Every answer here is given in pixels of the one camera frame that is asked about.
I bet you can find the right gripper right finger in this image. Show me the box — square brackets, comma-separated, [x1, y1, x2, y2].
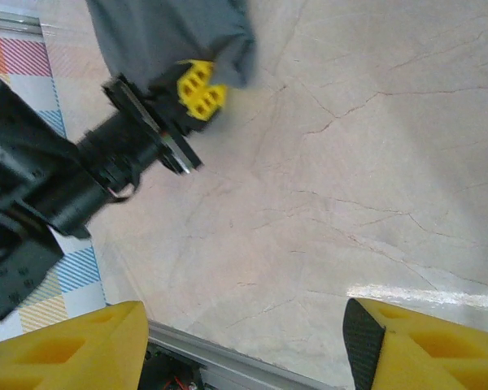
[342, 297, 488, 390]

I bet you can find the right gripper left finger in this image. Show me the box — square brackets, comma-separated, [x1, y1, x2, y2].
[0, 299, 150, 390]

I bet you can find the grey t-shirt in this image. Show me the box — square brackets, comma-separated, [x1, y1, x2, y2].
[85, 0, 258, 89]

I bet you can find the checkered colourful mat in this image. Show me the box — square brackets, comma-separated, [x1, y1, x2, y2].
[0, 206, 65, 323]

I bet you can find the aluminium frame post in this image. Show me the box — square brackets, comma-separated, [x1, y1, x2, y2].
[0, 8, 42, 41]

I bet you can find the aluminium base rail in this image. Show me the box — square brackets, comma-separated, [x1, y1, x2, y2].
[145, 319, 338, 390]

